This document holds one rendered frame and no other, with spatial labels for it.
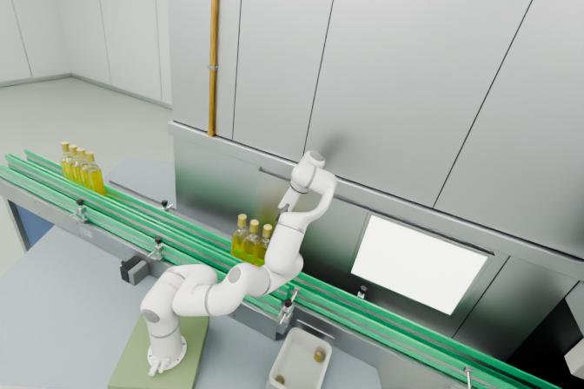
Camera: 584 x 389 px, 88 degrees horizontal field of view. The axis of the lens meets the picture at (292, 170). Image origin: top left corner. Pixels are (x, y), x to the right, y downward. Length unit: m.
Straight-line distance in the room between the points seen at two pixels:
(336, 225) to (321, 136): 0.36
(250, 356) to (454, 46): 1.26
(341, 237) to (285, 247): 0.46
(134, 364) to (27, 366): 0.36
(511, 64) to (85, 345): 1.65
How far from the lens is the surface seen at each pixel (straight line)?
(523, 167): 1.12
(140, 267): 1.54
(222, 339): 1.39
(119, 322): 1.49
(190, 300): 0.96
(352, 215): 1.19
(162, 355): 1.23
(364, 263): 1.32
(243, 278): 0.85
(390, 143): 1.07
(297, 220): 0.85
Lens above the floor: 1.95
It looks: 29 degrees down
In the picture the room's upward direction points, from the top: 10 degrees clockwise
